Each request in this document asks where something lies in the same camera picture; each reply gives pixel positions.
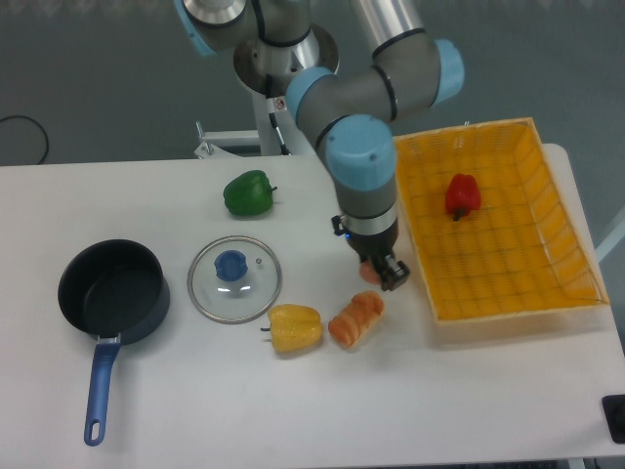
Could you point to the black pan with blue handle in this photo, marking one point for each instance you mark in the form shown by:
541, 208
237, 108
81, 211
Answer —
114, 291

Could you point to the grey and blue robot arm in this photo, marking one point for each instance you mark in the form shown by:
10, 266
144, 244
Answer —
345, 120

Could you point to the brown egg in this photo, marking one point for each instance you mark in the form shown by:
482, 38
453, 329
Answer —
368, 273

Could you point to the black device at table edge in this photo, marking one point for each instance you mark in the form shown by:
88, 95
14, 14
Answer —
614, 413

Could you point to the yellow bell pepper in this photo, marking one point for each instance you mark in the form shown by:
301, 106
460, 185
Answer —
294, 327

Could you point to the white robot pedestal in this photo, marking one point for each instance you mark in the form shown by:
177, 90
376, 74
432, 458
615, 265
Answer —
273, 117

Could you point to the yellow mesh basket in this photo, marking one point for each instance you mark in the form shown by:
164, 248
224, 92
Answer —
520, 254

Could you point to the green bell pepper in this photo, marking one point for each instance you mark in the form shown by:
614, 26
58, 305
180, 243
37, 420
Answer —
250, 194

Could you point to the red bell pepper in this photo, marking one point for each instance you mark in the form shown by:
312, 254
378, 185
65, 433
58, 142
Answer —
462, 196

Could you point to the orange bread roll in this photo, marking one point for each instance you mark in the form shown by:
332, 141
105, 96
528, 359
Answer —
354, 321

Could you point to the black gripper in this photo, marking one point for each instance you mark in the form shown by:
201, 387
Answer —
377, 249

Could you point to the glass lid with blue knob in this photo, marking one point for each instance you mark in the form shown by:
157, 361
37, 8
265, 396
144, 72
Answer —
234, 279

